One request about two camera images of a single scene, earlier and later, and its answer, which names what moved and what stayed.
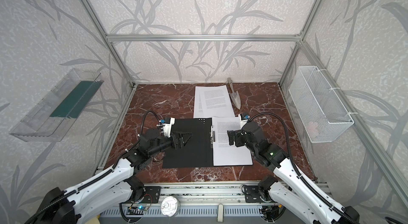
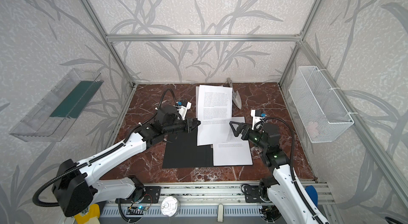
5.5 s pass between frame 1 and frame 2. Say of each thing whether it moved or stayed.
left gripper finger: moved
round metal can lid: stayed
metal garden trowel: stayed
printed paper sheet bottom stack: moved
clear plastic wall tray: stayed
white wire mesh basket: stayed
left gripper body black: moved
